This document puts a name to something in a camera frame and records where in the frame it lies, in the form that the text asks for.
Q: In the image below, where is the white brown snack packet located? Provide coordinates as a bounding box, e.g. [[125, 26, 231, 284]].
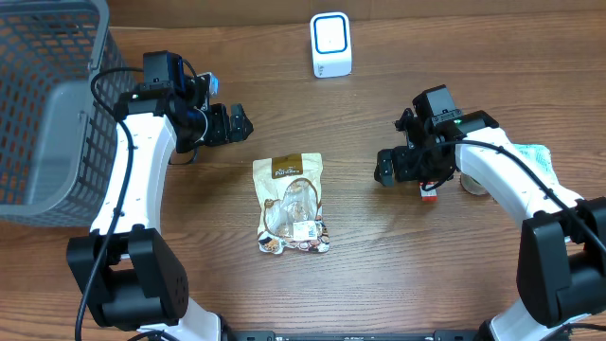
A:
[[253, 153, 330, 254]]

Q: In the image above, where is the red snack bar wrapper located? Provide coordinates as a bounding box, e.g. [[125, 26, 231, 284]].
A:
[[419, 182, 437, 202]]

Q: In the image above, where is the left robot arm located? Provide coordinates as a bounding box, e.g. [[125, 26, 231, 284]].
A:
[[66, 51, 254, 341]]

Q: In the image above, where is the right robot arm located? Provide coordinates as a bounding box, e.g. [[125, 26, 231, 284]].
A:
[[374, 85, 605, 340]]

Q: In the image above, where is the green lid seasoning jar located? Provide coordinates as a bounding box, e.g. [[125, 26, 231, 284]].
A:
[[460, 173, 488, 196]]

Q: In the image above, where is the grey plastic mesh basket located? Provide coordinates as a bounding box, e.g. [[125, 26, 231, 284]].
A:
[[1, 1, 134, 226]]

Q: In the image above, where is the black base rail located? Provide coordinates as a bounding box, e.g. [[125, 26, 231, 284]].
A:
[[226, 330, 479, 341]]

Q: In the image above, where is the white barcode scanner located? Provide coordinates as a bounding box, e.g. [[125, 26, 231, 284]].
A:
[[310, 11, 353, 79]]

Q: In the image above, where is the teal tissue packet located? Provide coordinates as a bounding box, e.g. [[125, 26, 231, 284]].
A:
[[514, 144, 557, 179]]

